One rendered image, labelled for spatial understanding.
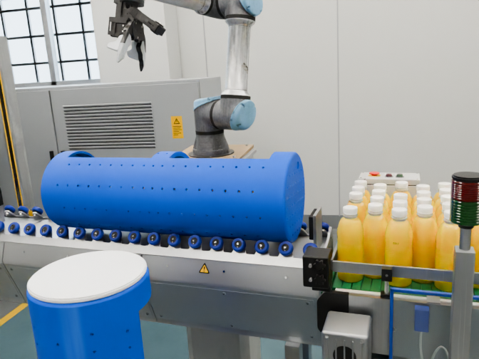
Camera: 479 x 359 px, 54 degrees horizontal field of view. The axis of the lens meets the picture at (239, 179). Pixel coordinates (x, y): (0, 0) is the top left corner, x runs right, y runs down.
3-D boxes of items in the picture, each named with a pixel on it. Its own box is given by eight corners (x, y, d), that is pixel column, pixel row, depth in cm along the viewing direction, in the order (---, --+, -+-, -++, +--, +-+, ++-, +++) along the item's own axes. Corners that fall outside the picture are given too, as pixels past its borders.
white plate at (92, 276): (68, 311, 94) (69, 317, 95) (170, 263, 115) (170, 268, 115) (5, 279, 112) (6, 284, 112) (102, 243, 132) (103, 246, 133)
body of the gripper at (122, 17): (119, 42, 145) (122, 3, 144) (145, 44, 143) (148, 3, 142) (106, 36, 137) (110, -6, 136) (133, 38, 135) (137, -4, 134)
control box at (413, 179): (361, 198, 173) (361, 171, 171) (418, 200, 167) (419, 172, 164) (358, 206, 164) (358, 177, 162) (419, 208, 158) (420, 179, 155)
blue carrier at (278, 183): (93, 218, 191) (89, 148, 187) (305, 231, 161) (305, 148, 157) (43, 234, 164) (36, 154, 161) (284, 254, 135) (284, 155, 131)
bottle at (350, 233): (361, 272, 135) (361, 208, 131) (366, 283, 128) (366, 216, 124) (336, 272, 136) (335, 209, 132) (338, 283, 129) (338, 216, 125)
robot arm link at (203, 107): (208, 126, 199) (206, 94, 195) (232, 128, 191) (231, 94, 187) (188, 130, 190) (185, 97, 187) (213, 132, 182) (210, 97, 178)
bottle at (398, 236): (387, 274, 133) (388, 209, 128) (414, 278, 129) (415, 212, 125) (381, 285, 127) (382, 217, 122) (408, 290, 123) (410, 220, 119)
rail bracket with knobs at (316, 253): (309, 277, 134) (308, 243, 132) (334, 279, 132) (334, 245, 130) (301, 293, 125) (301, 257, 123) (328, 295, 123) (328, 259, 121)
